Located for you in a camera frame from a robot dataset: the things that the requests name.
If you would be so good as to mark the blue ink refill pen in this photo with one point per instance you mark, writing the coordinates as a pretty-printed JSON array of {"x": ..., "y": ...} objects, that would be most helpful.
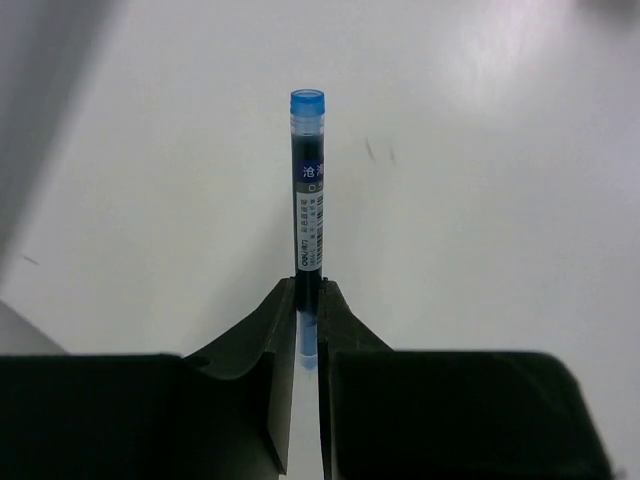
[{"x": 307, "y": 122}]

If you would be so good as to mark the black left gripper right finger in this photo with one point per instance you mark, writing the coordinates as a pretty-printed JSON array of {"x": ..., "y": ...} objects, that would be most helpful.
[{"x": 480, "y": 414}]

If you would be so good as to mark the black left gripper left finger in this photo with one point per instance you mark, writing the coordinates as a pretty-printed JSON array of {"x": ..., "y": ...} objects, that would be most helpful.
[{"x": 222, "y": 412}]

